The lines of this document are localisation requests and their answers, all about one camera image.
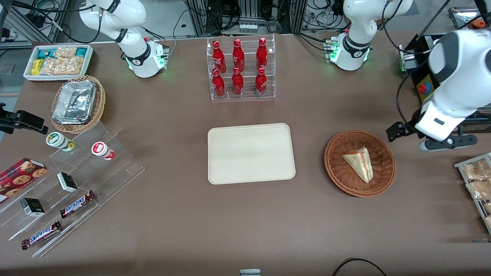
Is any clear bag of crackers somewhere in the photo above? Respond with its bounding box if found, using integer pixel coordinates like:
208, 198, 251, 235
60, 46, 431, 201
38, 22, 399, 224
40, 57, 86, 76
54, 46, 78, 59

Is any black food warmer cabinet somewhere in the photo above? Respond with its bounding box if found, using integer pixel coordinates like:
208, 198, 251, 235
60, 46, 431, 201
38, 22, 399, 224
399, 6, 491, 124

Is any silver foil container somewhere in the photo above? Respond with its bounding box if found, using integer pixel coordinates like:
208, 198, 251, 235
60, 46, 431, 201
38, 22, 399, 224
52, 80, 97, 125

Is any small black box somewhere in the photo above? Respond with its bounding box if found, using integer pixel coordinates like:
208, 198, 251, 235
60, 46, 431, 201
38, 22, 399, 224
57, 172, 79, 193
20, 197, 45, 217

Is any brown round wicker basket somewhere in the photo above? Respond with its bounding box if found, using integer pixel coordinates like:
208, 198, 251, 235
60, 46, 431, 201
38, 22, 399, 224
324, 130, 396, 198

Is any red cola bottle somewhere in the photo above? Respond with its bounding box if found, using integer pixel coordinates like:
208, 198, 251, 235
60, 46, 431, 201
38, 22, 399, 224
212, 68, 226, 97
212, 40, 227, 74
232, 67, 244, 95
255, 67, 267, 95
256, 37, 269, 70
232, 38, 245, 72

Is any triangle sandwich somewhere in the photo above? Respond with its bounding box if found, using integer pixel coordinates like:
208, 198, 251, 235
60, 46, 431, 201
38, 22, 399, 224
342, 147, 374, 184

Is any red cookie box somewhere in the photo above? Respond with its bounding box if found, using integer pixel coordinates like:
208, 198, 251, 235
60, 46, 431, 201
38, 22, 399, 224
0, 158, 48, 204

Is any green lid white cup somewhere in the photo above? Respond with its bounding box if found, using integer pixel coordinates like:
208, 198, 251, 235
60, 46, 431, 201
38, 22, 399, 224
46, 132, 75, 152

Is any beige plastic tray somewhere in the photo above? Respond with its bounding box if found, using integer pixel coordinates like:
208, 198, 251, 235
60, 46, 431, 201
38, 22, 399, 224
208, 123, 296, 185

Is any brown Snickers bar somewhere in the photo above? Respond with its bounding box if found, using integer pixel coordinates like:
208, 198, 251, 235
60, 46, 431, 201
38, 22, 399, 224
59, 190, 96, 219
21, 221, 63, 250

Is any clear acrylic stepped display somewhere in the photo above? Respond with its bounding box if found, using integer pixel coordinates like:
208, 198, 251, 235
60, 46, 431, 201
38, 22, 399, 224
0, 122, 145, 258

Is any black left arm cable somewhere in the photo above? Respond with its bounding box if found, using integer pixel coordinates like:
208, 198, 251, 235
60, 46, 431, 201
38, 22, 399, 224
382, 0, 453, 133

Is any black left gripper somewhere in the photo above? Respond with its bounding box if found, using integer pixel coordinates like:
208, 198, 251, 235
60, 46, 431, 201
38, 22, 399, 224
386, 122, 419, 143

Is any clear acrylic bottle rack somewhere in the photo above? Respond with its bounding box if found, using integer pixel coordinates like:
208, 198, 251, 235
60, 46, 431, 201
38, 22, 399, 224
206, 34, 276, 101

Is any red lid white cup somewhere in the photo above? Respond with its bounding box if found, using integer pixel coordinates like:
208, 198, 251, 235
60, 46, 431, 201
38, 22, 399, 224
91, 141, 116, 161

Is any black table cable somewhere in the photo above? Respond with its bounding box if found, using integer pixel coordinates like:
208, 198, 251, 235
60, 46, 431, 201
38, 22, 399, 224
332, 258, 388, 276

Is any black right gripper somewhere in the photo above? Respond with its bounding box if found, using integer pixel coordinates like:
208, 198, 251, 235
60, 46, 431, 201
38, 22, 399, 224
0, 103, 49, 135

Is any white rectangular snack tray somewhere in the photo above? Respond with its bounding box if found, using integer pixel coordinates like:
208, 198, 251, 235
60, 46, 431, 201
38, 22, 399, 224
23, 44, 94, 82

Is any light tan wicker basket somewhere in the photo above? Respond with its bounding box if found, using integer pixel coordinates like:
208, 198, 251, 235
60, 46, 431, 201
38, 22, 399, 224
51, 75, 106, 134

